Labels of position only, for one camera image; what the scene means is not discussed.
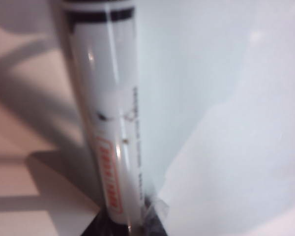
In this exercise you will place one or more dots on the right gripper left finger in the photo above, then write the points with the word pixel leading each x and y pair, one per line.
pixel 98 227

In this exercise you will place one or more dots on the black whiteboard marker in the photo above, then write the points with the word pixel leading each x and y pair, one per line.
pixel 103 86

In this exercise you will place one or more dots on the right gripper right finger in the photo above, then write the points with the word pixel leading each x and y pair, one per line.
pixel 157 218

